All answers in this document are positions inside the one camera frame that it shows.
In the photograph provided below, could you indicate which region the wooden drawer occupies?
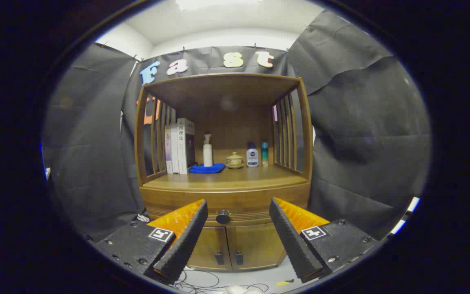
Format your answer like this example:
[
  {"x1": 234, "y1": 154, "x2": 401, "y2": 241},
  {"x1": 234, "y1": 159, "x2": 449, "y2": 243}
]
[{"x1": 140, "y1": 183, "x2": 311, "y2": 227}]

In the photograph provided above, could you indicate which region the wooden countertop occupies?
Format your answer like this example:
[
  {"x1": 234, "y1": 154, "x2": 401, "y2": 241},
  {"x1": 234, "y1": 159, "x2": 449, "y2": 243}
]
[{"x1": 143, "y1": 165, "x2": 308, "y2": 192}]

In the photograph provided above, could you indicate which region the blue folded cloth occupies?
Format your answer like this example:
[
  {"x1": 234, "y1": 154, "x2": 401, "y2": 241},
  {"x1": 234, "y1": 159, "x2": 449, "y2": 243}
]
[{"x1": 189, "y1": 163, "x2": 226, "y2": 174}]

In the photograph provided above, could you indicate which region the white bottle with blue cap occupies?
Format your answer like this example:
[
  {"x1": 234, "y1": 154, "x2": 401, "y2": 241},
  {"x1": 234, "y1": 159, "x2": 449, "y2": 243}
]
[{"x1": 246, "y1": 142, "x2": 259, "y2": 167}]

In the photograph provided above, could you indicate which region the purple and white book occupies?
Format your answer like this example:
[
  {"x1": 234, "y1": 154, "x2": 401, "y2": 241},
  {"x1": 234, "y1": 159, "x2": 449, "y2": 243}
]
[{"x1": 165, "y1": 125, "x2": 173, "y2": 174}]

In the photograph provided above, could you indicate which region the grey book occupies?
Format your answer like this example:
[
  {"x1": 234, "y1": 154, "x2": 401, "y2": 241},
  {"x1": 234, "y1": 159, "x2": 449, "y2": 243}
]
[{"x1": 177, "y1": 118, "x2": 196, "y2": 175}]

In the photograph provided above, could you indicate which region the beige lidded ceramic teacup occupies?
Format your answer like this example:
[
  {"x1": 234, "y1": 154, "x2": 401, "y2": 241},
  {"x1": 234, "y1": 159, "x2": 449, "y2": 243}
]
[{"x1": 226, "y1": 152, "x2": 244, "y2": 169}]

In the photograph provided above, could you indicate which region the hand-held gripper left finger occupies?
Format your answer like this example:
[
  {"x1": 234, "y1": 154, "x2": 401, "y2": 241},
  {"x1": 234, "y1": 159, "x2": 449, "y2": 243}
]
[{"x1": 92, "y1": 199, "x2": 209, "y2": 285}]

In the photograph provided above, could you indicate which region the white pump bottle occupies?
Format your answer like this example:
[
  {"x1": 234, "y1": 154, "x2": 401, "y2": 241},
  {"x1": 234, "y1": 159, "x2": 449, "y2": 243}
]
[{"x1": 203, "y1": 134, "x2": 213, "y2": 167}]

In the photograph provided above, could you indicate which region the wooden cabinet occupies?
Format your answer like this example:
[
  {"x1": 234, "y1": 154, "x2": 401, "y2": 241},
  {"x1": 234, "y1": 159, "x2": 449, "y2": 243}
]
[{"x1": 134, "y1": 73, "x2": 314, "y2": 272}]

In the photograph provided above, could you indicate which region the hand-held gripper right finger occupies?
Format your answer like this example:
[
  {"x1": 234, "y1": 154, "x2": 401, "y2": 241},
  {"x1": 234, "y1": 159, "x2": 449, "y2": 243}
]
[{"x1": 269, "y1": 197, "x2": 378, "y2": 283}]

